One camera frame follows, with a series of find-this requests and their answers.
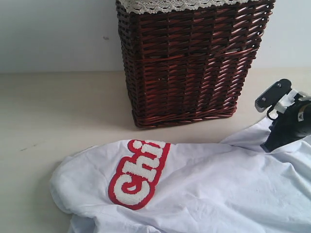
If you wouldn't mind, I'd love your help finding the dark brown wicker basket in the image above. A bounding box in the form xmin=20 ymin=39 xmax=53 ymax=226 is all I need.
xmin=116 ymin=0 xmax=275 ymax=128

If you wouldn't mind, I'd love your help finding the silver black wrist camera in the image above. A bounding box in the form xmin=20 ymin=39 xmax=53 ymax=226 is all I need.
xmin=255 ymin=79 xmax=292 ymax=113

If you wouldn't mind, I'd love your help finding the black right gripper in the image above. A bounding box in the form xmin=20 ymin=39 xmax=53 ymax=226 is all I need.
xmin=260 ymin=100 xmax=311 ymax=152

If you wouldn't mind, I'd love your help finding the white t-shirt red logo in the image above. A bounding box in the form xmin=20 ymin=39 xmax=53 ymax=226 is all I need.
xmin=50 ymin=119 xmax=311 ymax=233

